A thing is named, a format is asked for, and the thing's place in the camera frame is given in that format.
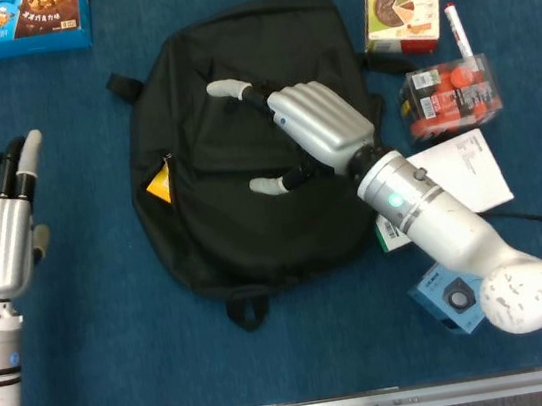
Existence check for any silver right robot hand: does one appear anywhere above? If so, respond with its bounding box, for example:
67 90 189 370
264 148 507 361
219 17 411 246
204 58 384 205

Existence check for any black backpack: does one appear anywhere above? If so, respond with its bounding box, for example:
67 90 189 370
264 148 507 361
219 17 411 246
97 0 448 347

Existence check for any white book with yellow band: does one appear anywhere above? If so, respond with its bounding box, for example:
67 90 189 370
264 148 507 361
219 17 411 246
141 159 176 204

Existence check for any clear box of orange items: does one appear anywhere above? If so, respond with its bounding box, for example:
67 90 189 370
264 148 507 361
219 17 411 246
393 51 509 148

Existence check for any white flat cardboard box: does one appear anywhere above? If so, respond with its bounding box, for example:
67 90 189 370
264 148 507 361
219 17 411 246
362 124 521 256

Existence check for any white marker with red cap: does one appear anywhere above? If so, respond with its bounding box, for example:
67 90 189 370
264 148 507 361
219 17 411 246
443 0 475 61

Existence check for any light blue speaker box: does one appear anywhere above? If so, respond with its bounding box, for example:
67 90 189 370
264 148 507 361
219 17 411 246
403 256 492 343

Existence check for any blue chocolate cookie box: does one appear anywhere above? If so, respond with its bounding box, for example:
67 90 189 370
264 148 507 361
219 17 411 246
0 0 98 61

